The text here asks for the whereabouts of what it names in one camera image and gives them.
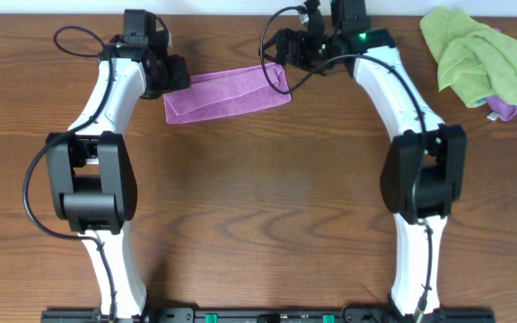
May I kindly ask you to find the left black cable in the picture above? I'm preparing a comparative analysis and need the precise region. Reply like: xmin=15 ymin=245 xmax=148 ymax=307
xmin=22 ymin=15 xmax=172 ymax=322

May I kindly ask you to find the purple cloth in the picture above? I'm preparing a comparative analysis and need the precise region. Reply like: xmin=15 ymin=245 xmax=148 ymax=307
xmin=163 ymin=63 xmax=292 ymax=124
xmin=486 ymin=95 xmax=517 ymax=122

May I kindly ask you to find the green cloth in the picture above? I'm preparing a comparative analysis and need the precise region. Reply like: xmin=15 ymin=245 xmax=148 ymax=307
xmin=419 ymin=6 xmax=517 ymax=108

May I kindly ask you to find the black cable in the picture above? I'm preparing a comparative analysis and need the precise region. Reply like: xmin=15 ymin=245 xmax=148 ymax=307
xmin=22 ymin=15 xmax=172 ymax=322
xmin=258 ymin=4 xmax=434 ymax=318

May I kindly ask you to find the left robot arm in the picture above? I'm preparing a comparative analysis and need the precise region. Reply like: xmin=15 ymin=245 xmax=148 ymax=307
xmin=45 ymin=9 xmax=190 ymax=322

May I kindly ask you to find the right black cable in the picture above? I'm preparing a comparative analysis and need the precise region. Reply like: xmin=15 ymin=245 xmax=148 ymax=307
xmin=258 ymin=4 xmax=434 ymax=318

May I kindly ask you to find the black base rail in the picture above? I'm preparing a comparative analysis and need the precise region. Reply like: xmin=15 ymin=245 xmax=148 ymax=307
xmin=40 ymin=307 xmax=496 ymax=323

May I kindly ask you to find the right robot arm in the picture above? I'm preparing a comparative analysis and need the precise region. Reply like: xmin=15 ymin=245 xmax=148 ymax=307
xmin=258 ymin=1 xmax=467 ymax=322

